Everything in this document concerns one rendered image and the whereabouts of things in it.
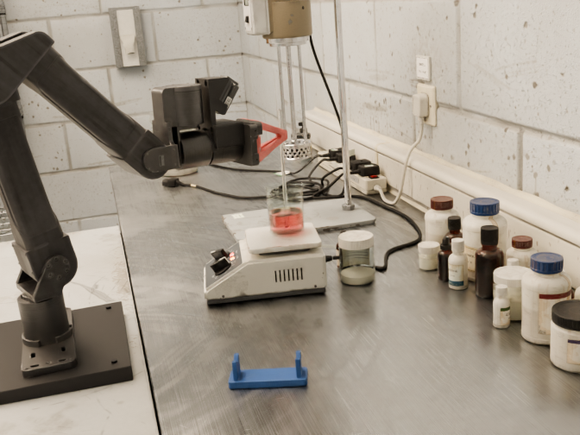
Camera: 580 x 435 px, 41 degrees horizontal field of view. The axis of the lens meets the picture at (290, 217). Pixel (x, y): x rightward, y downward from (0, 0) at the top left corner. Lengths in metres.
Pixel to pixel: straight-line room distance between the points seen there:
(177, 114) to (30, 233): 0.27
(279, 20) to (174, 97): 0.46
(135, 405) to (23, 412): 0.14
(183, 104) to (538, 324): 0.59
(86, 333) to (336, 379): 0.39
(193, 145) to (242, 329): 0.28
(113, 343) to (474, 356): 0.49
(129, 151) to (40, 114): 2.50
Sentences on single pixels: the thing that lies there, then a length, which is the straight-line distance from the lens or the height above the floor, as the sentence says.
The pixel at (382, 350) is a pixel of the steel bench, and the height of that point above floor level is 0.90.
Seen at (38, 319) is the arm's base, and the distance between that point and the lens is 1.12.
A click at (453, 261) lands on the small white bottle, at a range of 1.25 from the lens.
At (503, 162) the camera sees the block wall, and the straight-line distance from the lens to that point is 1.45.
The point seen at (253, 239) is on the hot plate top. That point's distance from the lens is 1.28.
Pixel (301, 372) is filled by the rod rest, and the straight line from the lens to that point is 1.00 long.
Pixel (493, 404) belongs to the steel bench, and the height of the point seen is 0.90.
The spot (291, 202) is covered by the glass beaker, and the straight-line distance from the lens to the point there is 1.26.
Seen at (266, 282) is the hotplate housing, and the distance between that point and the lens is 1.24.
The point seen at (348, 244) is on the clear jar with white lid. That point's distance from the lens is 1.26.
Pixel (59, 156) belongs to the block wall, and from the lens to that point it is 3.63.
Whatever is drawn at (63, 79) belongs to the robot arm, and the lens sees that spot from 1.08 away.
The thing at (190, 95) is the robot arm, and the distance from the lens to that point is 1.16.
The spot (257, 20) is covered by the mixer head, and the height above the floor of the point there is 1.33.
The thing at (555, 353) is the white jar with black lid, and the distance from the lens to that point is 1.03.
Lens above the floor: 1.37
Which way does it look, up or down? 16 degrees down
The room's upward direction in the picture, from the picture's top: 4 degrees counter-clockwise
